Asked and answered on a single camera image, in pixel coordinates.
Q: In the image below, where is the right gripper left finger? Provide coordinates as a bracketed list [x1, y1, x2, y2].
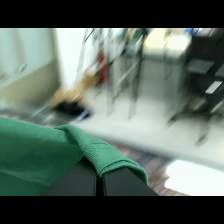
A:
[40, 156, 98, 197]

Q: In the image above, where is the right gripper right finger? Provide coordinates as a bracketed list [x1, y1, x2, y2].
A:
[101, 166, 159, 197]

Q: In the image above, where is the green garment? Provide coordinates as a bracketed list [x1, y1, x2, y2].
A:
[0, 116, 150, 197]

